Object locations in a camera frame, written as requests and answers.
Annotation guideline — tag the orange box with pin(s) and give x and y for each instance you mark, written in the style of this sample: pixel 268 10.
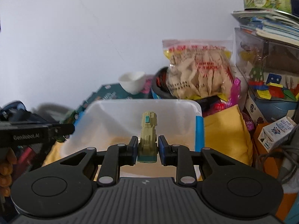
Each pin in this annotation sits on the orange box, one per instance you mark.
pixel 271 167

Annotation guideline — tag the bag of snacks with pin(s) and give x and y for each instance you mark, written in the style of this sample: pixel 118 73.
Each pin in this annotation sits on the bag of snacks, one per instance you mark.
pixel 199 68

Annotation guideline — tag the beige teal toy robot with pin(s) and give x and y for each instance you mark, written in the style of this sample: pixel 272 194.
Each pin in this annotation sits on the beige teal toy robot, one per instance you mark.
pixel 147 148

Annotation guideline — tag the translucent white plastic bin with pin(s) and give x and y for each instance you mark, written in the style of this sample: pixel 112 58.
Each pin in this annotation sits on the translucent white plastic bin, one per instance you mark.
pixel 115 122

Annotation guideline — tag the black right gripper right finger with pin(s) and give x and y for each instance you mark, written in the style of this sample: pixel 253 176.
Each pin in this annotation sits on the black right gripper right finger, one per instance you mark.
pixel 178 156

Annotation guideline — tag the green toy car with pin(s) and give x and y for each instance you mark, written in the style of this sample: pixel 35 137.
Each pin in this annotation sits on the green toy car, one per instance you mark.
pixel 71 117

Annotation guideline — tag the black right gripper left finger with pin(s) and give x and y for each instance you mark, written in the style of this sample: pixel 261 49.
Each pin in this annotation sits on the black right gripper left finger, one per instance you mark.
pixel 111 160

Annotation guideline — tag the white bowl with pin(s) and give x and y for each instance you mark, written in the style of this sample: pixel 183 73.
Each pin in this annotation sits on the white bowl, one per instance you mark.
pixel 133 82

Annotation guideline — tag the clear box of blocks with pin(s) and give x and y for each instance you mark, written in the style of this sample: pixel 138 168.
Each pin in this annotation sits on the clear box of blocks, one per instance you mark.
pixel 270 69

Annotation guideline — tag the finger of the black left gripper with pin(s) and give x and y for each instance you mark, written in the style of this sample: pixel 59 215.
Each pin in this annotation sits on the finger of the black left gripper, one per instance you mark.
pixel 61 131

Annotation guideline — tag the yellow cloth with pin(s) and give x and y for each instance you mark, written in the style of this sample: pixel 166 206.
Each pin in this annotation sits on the yellow cloth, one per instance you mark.
pixel 225 132

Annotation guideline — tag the gloved left hand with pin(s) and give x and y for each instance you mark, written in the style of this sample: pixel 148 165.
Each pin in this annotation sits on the gloved left hand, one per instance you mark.
pixel 6 171

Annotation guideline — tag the small white carton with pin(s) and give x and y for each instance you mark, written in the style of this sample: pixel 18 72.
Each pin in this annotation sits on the small white carton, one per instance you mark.
pixel 274 134

